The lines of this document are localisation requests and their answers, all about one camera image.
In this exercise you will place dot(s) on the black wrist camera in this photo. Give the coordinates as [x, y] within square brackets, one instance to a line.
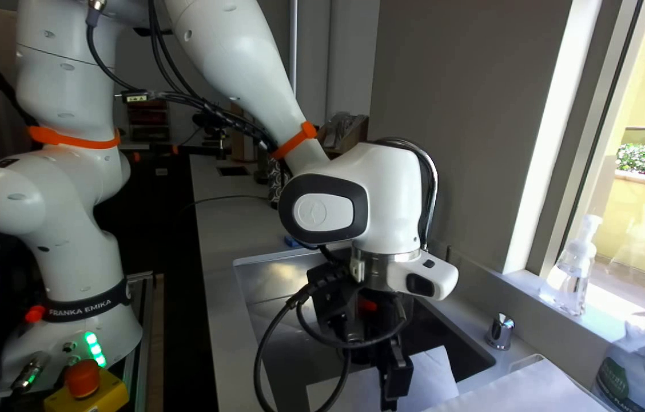
[338, 304]

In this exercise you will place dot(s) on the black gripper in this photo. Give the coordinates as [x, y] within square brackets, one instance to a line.
[384, 319]

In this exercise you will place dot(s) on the chrome sink knob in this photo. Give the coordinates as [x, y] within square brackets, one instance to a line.
[499, 332]

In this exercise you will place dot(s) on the chrome gooseneck faucet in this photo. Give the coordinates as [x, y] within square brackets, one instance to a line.
[428, 196]

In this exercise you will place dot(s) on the yellow emergency stop button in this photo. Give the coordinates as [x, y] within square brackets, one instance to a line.
[89, 387]

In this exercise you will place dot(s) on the stainless steel sink basin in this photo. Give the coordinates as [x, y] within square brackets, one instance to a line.
[301, 370]

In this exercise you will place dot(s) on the clear soap dispenser bottle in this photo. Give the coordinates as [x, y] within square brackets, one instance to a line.
[572, 268]

